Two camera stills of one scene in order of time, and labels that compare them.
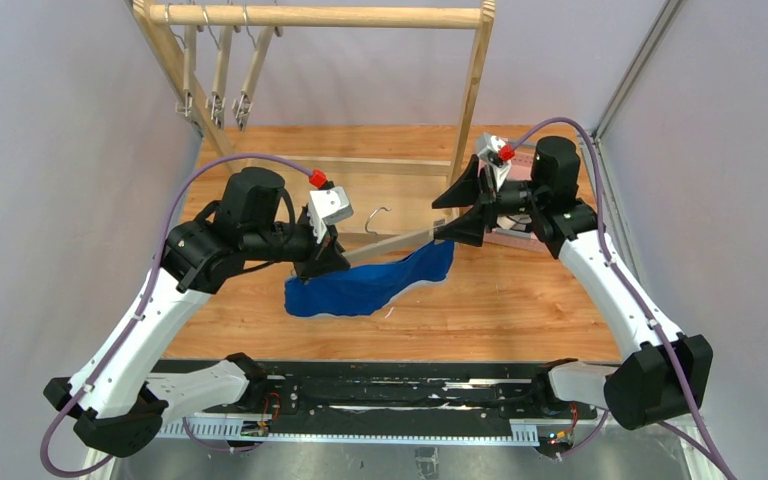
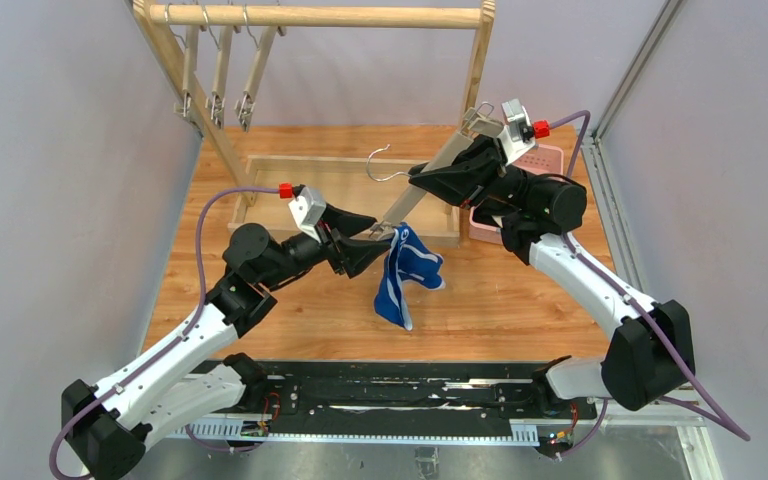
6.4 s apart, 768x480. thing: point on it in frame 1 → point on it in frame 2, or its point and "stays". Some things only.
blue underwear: [361, 290] → [407, 258]
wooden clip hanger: [216, 102] stays
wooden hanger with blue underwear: [379, 246] → [473, 126]
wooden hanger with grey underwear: [242, 105] stays
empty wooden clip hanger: [186, 109] stays
